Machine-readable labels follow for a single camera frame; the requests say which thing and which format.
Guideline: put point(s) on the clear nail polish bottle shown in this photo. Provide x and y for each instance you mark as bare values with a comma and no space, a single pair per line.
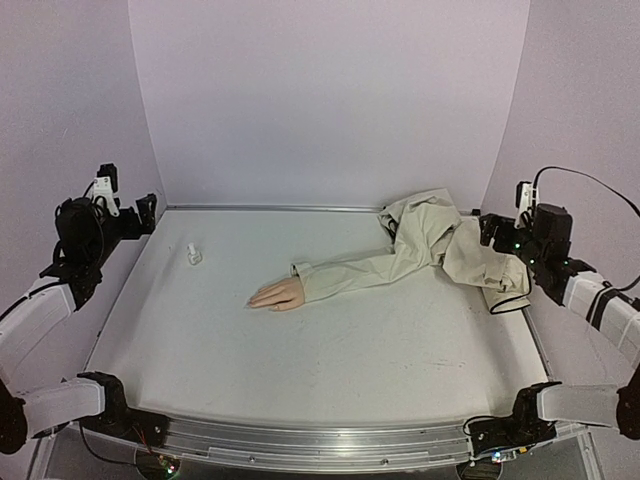
194,255

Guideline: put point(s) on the mannequin hand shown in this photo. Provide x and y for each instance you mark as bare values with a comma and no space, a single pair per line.
284,295

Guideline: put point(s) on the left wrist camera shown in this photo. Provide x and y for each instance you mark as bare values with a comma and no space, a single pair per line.
104,189

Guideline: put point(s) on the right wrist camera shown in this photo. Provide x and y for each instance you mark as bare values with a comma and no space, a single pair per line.
526,201

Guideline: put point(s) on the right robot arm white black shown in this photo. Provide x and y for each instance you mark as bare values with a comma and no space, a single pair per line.
540,238

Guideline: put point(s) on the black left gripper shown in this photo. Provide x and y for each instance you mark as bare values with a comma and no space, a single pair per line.
134,229

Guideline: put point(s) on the beige sleeve cloth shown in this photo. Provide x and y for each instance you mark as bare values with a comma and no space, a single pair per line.
426,230

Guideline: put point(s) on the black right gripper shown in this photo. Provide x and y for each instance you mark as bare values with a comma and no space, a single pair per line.
498,230

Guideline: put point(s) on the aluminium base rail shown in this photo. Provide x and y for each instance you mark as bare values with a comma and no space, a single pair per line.
180,447

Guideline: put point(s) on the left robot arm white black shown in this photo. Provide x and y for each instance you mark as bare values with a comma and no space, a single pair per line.
88,233

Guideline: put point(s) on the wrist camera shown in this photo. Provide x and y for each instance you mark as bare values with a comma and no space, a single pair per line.
104,189
526,201

